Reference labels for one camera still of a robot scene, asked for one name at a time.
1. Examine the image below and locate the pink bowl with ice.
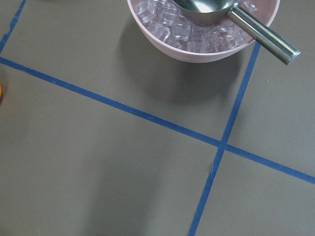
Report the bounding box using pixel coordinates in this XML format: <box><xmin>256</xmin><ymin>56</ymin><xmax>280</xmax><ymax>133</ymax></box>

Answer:
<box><xmin>126</xmin><ymin>0</ymin><xmax>281</xmax><ymax>63</ymax></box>

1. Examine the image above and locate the metal scoop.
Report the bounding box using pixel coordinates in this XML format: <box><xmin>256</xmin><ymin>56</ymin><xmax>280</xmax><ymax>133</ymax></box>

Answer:
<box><xmin>174</xmin><ymin>0</ymin><xmax>301</xmax><ymax>65</ymax></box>

